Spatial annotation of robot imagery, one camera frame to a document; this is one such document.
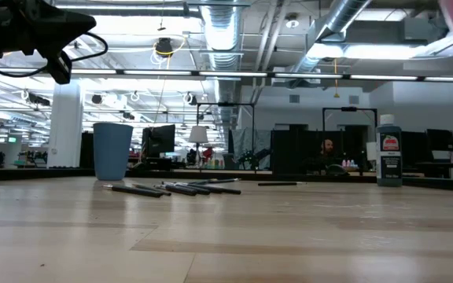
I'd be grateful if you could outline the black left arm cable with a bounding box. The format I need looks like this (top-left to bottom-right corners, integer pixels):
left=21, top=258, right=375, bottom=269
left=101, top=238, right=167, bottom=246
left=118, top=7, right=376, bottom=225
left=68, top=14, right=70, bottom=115
left=0, top=31, right=109, bottom=79

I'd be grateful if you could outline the black monitor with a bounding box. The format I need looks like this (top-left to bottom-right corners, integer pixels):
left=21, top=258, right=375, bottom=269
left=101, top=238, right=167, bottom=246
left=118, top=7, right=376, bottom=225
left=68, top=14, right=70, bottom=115
left=425, top=128, right=453, bottom=153
left=141, top=123, right=177, bottom=159

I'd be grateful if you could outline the black gantry frame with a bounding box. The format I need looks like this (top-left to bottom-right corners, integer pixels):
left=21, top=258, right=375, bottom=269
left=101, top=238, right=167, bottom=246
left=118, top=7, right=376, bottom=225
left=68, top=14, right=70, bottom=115
left=322, top=105, right=379, bottom=133
left=196, top=101, right=256, bottom=170

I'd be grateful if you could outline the black paint bottle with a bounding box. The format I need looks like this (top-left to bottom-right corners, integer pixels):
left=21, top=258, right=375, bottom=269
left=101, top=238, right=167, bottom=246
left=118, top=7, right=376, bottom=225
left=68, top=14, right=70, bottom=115
left=375, top=114, right=403, bottom=188

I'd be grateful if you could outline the white table lamp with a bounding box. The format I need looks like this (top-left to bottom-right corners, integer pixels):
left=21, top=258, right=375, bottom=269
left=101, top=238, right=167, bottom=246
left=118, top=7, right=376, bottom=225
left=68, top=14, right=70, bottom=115
left=188, top=125, right=210, bottom=168

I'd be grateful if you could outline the silver ventilation duct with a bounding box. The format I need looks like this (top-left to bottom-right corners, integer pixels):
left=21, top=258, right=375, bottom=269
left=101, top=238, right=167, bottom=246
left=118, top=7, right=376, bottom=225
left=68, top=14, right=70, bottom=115
left=201, top=0, right=247, bottom=105
left=289, top=0, right=373, bottom=75

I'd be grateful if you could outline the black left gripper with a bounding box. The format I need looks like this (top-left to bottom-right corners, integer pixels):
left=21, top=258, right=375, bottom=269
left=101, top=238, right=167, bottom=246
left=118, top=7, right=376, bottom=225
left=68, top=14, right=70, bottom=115
left=0, top=0, right=98, bottom=86

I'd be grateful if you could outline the person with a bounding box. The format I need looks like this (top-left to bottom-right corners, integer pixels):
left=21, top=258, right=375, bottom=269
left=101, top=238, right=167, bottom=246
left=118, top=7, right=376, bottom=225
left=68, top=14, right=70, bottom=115
left=307, top=138, right=352, bottom=176

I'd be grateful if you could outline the ceiling cable reel yellow cable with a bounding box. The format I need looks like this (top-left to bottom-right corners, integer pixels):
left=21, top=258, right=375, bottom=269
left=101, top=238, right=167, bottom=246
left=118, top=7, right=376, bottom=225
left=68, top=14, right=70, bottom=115
left=149, top=36, right=188, bottom=67

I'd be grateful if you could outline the black partition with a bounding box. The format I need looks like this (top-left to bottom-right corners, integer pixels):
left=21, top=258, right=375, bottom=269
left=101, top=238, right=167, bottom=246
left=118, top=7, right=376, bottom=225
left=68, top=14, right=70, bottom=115
left=270, top=124, right=371, bottom=176

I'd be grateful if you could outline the blue plastic cup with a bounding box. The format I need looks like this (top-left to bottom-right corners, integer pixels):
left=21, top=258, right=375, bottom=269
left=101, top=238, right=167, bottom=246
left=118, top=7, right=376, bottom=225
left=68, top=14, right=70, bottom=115
left=92, top=122, right=134, bottom=182

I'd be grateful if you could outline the ceiling light rail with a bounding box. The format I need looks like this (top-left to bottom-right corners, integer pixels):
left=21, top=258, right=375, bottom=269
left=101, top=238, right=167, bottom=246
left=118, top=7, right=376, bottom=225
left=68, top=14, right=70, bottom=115
left=0, top=67, right=453, bottom=83

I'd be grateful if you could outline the white pillar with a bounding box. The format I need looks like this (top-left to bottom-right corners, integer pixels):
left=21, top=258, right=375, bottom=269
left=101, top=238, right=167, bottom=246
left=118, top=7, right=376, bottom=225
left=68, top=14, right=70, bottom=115
left=46, top=80, right=85, bottom=169

